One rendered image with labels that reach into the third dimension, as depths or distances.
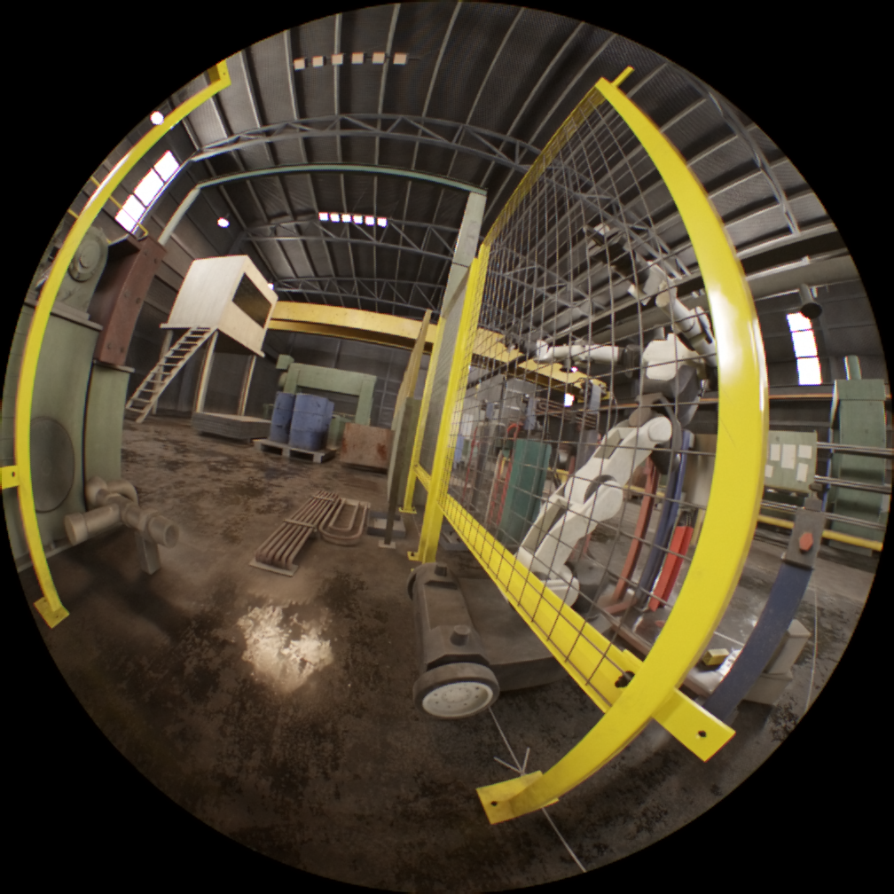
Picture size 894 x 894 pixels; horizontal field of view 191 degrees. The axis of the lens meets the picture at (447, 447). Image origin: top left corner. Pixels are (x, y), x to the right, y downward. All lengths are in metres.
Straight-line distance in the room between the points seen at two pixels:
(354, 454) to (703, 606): 4.13
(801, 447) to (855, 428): 3.05
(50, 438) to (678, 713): 1.73
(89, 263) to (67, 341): 0.32
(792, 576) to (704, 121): 11.39
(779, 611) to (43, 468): 2.29
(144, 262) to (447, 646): 1.80
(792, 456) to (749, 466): 6.02
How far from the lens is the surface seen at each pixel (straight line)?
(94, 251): 1.57
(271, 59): 11.82
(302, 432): 4.46
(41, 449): 1.44
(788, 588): 0.92
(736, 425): 0.29
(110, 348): 1.48
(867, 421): 9.06
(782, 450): 6.33
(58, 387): 1.48
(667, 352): 1.19
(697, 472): 1.63
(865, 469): 8.85
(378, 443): 4.14
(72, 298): 1.56
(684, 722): 0.41
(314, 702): 0.79
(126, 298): 1.51
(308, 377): 11.29
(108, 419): 1.64
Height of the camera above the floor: 0.67
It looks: 1 degrees down
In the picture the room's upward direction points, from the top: 10 degrees clockwise
